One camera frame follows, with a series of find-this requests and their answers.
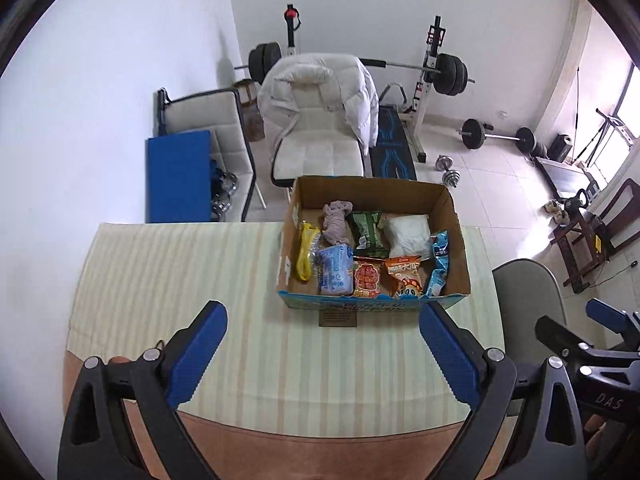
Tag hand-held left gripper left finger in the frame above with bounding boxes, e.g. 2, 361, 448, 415
57, 300, 228, 480

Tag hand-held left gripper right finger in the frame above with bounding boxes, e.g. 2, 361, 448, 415
419, 301, 588, 480

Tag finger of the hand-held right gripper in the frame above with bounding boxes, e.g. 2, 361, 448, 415
535, 315, 601, 361
586, 298, 640, 347

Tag orange cartoon snack packet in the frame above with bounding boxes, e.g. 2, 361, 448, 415
385, 256, 425, 300

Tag light blue packet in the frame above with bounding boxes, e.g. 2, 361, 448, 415
424, 230, 451, 297

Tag cardboard box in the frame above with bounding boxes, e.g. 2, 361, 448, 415
276, 176, 472, 313

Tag red snack packet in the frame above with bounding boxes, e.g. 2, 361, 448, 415
352, 256, 388, 298

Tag white plastic bag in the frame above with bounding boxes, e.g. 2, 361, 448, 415
382, 213, 433, 261

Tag blue tissue pack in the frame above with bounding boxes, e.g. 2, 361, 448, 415
315, 244, 355, 296

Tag yellow clear packet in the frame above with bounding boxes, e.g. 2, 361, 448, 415
297, 222, 323, 282

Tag green snack packet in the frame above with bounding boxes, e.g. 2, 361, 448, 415
350, 211, 390, 259

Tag grey cloth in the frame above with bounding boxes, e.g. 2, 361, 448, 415
321, 201, 353, 246

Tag grey round chair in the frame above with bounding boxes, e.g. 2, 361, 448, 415
492, 258, 571, 361

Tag dark wooden chair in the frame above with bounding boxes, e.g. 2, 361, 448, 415
550, 177, 640, 295

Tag striped cat print tablecloth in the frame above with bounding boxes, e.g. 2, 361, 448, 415
62, 222, 518, 480

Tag white shoe pair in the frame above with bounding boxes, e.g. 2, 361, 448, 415
545, 199, 571, 226

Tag black floor exercise machine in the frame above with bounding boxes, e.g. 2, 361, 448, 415
535, 155, 601, 201

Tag black speaker box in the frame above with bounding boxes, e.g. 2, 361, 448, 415
547, 134, 573, 163

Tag blue folded mat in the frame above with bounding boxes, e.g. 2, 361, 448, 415
145, 130, 213, 224

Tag black metal stand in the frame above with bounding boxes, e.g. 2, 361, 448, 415
572, 67, 640, 168

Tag black blue weight bench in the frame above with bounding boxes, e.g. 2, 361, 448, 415
370, 82, 418, 181

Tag short barbell with black plates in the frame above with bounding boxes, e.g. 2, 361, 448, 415
457, 118, 537, 153

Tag white office chair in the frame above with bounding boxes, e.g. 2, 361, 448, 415
270, 82, 366, 196

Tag white barbell rack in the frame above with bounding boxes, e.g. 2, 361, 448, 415
282, 4, 446, 163

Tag long barbell with black plates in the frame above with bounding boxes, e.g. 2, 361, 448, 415
234, 42, 476, 97

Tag white puffer jacket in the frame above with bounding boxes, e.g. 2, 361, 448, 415
257, 52, 378, 157

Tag white padded black-frame chair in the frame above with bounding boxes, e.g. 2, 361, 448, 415
156, 87, 266, 223

